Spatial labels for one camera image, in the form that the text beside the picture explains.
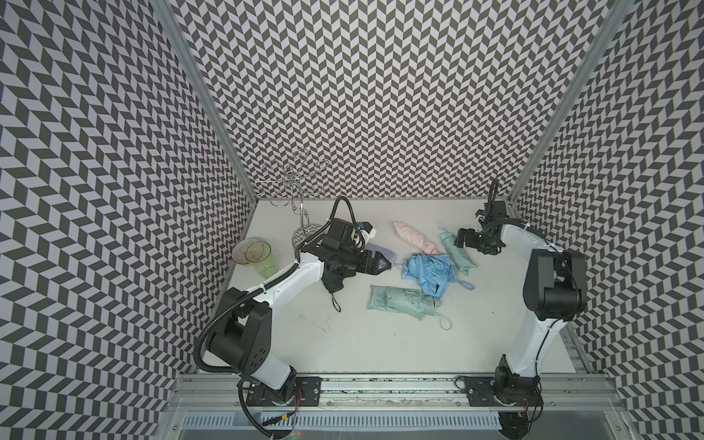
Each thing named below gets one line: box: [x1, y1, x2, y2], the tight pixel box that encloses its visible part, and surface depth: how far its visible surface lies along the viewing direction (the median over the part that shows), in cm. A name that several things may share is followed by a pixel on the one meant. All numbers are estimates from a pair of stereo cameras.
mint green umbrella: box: [367, 285, 452, 330], surface depth 88 cm
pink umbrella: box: [393, 220, 442, 255], surface depth 104 cm
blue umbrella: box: [401, 253, 475, 298], surface depth 92 cm
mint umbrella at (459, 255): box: [437, 221, 478, 276], surface depth 100 cm
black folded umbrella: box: [317, 254, 355, 313], surface depth 76 cm
